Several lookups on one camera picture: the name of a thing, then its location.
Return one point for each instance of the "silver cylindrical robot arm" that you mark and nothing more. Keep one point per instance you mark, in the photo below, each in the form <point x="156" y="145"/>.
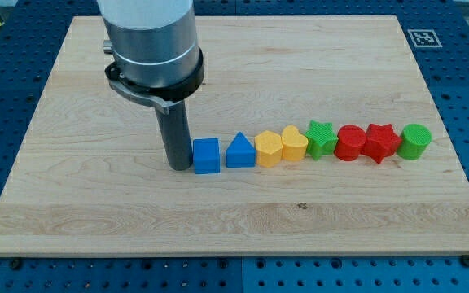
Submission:
<point x="157" y="59"/>

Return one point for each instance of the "blue triangle block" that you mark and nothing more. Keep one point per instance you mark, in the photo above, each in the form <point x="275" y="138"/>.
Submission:
<point x="240" y="153"/>

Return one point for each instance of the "blue cube block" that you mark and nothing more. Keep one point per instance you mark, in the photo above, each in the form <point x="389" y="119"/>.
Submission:
<point x="206" y="155"/>

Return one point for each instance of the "yellow hexagon block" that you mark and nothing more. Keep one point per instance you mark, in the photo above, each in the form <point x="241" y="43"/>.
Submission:
<point x="269" y="149"/>

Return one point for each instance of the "yellow heart block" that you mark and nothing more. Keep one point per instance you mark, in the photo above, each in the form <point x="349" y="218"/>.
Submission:
<point x="294" y="144"/>

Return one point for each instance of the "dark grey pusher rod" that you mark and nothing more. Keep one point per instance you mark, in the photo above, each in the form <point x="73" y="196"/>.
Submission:
<point x="175" y="133"/>

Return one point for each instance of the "green star block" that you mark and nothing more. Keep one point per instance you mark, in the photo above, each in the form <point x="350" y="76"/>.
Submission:
<point x="322" y="139"/>

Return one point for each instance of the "red cylinder block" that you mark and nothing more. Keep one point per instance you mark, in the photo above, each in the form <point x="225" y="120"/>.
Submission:
<point x="351" y="139"/>

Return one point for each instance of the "red star block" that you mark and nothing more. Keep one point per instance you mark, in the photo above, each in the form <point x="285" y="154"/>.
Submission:
<point x="381" y="142"/>

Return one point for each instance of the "light wooden board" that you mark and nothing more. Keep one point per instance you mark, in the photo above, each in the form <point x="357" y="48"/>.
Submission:
<point x="91" y="178"/>

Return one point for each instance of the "green cylinder block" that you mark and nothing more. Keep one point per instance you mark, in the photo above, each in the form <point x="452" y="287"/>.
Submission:
<point x="415" y="139"/>

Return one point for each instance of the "white fiducial marker tag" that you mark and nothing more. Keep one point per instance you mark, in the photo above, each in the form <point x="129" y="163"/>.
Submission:
<point x="424" y="38"/>

